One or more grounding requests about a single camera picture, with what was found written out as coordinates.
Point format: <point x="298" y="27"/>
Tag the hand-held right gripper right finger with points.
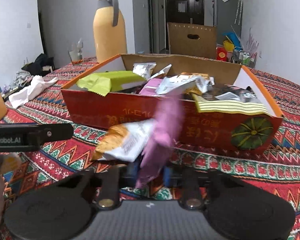
<point x="192" y="185"/>

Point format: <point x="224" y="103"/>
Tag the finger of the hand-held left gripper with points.
<point x="52" y="132"/>

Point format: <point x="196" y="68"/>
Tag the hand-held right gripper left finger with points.
<point x="110" y="185"/>

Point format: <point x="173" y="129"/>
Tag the white cookie snack packet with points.
<point x="180" y="83"/>
<point x="125" y="140"/>

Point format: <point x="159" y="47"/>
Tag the pink snack packet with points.
<point x="166" y="127"/>
<point x="150" y="86"/>

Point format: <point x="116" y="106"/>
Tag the red cardboard box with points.
<point x="130" y="112"/>

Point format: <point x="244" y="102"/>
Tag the large silver yellow snack packet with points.
<point x="227" y="102"/>

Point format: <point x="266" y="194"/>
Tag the crumpled white cloth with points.
<point x="30" y="91"/>

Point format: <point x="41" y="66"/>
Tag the patterned red tablecloth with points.
<point x="240" y="167"/>

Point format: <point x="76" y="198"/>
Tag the lime green snack packet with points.
<point x="115" y="81"/>

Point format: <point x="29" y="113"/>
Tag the clear glass cup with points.
<point x="76" y="53"/>

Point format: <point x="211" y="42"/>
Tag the yellow thermos jug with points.
<point x="110" y="40"/>

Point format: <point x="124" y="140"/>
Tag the crumpled silver snack packet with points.
<point x="143" y="69"/>

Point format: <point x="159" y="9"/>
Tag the red white snack packet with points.
<point x="162" y="71"/>

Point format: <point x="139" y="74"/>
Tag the red gift box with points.
<point x="222" y="54"/>

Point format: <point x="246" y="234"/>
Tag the yellow bag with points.
<point x="228" y="46"/>

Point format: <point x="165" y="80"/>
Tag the blue folded item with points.
<point x="233" y="38"/>

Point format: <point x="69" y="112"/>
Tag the purple dried grass bunch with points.
<point x="253" y="42"/>

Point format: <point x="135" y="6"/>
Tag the grey refrigerator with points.
<point x="225" y="17"/>

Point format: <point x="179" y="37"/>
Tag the dark entrance door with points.
<point x="195" y="7"/>

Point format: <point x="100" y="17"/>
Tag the white paper on door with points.
<point x="181" y="7"/>

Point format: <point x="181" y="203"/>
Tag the white umbrella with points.
<point x="238" y="7"/>

